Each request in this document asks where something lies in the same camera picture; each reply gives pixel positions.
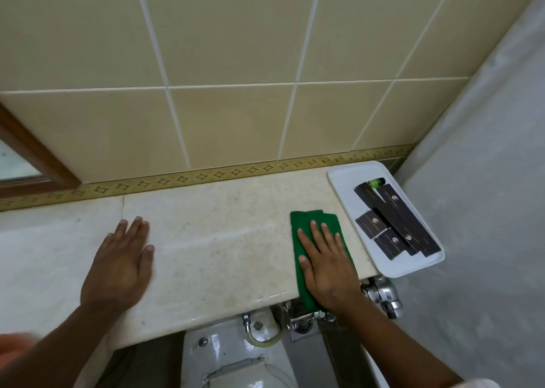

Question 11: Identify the person's left hand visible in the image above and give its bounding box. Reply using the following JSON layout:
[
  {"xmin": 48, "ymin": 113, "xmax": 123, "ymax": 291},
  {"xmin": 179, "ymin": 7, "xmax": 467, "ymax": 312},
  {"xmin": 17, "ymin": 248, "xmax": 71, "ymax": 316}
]
[{"xmin": 80, "ymin": 216, "xmax": 155, "ymax": 313}]

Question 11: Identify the person's right hand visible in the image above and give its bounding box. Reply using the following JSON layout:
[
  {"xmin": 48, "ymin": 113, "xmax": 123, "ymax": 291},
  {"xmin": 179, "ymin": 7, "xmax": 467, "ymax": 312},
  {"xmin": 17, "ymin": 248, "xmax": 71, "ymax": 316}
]
[{"xmin": 296, "ymin": 220, "xmax": 363, "ymax": 314}]

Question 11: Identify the green cleaning cloth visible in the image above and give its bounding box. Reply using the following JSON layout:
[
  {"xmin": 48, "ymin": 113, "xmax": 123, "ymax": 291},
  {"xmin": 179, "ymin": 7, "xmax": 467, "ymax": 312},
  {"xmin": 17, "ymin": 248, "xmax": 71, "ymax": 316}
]
[{"xmin": 290, "ymin": 209, "xmax": 357, "ymax": 310}]

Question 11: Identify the person's left forearm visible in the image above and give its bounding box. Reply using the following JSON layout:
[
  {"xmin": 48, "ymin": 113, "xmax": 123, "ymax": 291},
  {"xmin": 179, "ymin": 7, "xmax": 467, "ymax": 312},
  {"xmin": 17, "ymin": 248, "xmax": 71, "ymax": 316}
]
[{"xmin": 0, "ymin": 300, "xmax": 143, "ymax": 388}]

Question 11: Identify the person's right forearm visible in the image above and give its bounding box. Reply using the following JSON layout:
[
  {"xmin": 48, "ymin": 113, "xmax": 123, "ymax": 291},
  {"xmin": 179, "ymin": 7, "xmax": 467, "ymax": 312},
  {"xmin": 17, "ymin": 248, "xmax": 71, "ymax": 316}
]
[{"xmin": 326, "ymin": 300, "xmax": 467, "ymax": 388}]

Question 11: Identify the chrome pipe fitting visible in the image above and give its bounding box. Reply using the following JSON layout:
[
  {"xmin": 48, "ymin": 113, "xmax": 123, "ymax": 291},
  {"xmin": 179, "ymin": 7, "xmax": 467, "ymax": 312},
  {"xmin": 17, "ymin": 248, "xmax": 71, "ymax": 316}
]
[{"xmin": 281, "ymin": 302, "xmax": 338, "ymax": 332}]

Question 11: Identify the small black amenity box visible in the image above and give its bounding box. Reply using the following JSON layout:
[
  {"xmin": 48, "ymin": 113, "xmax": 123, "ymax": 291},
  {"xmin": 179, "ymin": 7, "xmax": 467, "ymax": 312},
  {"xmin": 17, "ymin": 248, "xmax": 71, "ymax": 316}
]
[
  {"xmin": 373, "ymin": 229, "xmax": 412, "ymax": 260},
  {"xmin": 355, "ymin": 209, "xmax": 388, "ymax": 239}
]

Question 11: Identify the white rectangular tray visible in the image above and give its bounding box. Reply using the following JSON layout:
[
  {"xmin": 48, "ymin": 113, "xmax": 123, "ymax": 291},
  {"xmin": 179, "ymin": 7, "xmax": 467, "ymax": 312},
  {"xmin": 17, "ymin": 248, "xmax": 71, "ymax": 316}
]
[{"xmin": 326, "ymin": 160, "xmax": 446, "ymax": 279}]

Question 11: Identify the long black amenity box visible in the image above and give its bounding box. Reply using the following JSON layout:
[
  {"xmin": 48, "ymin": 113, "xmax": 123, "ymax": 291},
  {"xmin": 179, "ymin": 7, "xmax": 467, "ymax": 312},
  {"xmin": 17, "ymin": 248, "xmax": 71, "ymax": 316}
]
[
  {"xmin": 374, "ymin": 183, "xmax": 442, "ymax": 258},
  {"xmin": 354, "ymin": 182, "xmax": 421, "ymax": 256}
]

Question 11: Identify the chrome water valve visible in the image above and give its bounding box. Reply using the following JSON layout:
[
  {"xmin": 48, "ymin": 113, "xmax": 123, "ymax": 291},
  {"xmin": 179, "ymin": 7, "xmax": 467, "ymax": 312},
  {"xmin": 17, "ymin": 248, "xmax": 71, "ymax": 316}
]
[{"xmin": 360, "ymin": 275, "xmax": 403, "ymax": 320}]

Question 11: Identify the white toilet tank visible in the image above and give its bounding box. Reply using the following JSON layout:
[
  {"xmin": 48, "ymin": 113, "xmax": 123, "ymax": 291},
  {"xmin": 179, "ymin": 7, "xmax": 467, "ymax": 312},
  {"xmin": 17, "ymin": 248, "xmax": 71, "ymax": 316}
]
[{"xmin": 183, "ymin": 315, "xmax": 295, "ymax": 388}]

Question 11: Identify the wooden framed mirror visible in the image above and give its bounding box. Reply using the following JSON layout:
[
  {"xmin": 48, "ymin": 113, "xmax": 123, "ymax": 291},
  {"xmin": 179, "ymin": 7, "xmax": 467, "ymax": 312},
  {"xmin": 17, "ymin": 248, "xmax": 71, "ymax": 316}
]
[{"xmin": 0, "ymin": 102, "xmax": 82, "ymax": 189}]

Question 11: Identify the white shower curtain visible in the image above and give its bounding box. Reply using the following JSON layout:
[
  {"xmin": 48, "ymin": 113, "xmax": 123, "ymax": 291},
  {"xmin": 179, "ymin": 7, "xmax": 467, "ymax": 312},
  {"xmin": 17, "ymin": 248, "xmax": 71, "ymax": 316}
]
[{"xmin": 394, "ymin": 0, "xmax": 545, "ymax": 388}]

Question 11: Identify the translucent water hose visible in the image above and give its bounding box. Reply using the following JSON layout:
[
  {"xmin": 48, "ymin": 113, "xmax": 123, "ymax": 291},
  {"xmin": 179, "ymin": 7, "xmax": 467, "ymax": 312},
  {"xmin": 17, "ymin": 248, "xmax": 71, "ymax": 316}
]
[{"xmin": 246, "ymin": 308, "xmax": 284, "ymax": 351}]

